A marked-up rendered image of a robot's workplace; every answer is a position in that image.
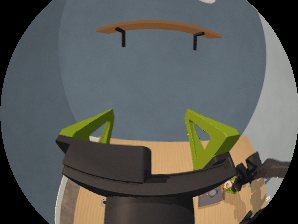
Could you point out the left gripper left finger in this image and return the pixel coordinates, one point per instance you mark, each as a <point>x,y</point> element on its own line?
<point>82,130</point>

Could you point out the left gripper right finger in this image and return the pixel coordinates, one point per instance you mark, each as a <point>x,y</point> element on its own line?
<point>222,138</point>

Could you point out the short grey cylinder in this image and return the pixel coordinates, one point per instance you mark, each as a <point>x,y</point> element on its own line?
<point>103,202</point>

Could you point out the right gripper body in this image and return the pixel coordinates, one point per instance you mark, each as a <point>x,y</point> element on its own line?
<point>235,185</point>

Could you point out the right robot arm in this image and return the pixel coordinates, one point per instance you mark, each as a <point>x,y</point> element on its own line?
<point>270,168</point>

